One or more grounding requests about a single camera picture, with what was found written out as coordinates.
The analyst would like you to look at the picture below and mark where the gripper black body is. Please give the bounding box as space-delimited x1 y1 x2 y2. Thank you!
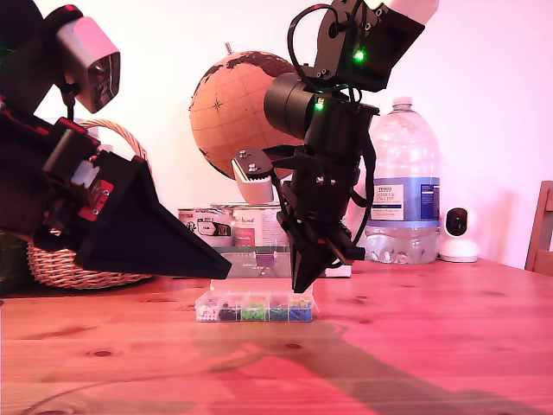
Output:
275 149 366 265

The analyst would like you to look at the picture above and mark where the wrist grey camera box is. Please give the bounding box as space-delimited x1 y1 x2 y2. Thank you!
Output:
45 3 123 126
231 149 278 205

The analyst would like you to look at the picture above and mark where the clear plastic pin organiser box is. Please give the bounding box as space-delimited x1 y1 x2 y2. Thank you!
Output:
194 252 320 323

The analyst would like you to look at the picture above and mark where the small white round camera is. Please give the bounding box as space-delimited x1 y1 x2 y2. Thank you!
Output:
438 206 480 264

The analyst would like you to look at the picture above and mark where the printed cardboard can tray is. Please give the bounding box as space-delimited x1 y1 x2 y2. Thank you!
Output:
170 245 353 280

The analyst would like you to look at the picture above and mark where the cork globe on metal stand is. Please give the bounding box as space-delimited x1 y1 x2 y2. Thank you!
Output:
188 41 306 185

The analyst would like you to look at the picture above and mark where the wooden chair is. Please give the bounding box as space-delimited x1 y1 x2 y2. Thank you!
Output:
524 180 553 278

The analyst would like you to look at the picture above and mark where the thick black cable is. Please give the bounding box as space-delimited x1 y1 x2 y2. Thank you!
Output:
349 124 378 250

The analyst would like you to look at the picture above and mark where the white can with pink label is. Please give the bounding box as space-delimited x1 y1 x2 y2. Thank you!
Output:
231 206 289 248

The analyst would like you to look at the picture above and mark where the large clear water bottle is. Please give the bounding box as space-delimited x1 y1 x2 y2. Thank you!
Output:
364 95 441 265

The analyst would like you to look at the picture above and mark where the white can with black graphic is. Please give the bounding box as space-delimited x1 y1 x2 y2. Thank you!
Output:
176 208 234 250

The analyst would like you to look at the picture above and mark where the wicker basket with handle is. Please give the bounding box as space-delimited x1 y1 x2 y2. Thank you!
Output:
25 118 153 291

